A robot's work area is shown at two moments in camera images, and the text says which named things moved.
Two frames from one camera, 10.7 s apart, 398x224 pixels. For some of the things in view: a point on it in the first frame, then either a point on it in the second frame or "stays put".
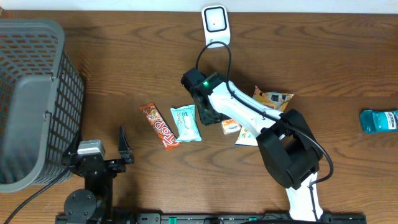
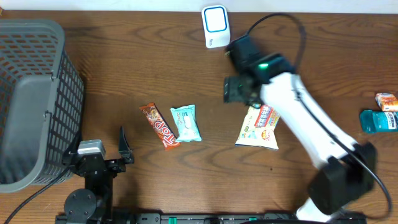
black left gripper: (116, 167) stays put
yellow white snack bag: (276, 101) to (258, 128)
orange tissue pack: (230, 126) to (387, 102)
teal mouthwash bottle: (372, 122) stays put
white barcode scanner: (216, 25) stays put
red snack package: (169, 140) stays put
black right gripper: (204, 120) to (229, 91)
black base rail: (141, 218) stays put
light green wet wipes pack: (186, 124) stays put
